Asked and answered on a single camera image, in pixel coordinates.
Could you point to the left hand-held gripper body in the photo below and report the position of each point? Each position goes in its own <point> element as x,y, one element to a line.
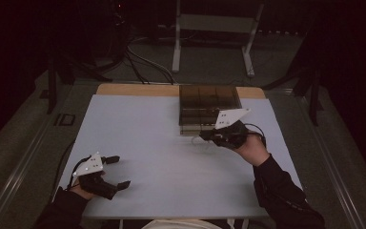
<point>90,166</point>

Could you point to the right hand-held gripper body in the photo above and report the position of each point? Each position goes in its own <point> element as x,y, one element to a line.
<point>232,117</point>

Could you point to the brown transparent drawer box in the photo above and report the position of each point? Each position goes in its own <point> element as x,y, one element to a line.
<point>200,95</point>

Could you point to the person's left hand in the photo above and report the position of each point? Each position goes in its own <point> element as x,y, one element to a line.
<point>81,191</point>

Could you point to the person's right hand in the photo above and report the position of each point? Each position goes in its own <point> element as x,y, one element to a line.
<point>255,149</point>

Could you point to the white table mat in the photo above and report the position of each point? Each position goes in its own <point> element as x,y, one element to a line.
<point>158,165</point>

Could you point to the black tripod stand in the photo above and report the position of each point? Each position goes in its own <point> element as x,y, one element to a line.
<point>314,95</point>
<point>51,86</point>

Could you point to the white metal stand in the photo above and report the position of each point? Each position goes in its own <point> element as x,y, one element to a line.
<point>216,23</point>

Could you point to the metal floor rail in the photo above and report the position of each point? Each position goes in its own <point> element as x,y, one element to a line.
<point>336,178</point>
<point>16,181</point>

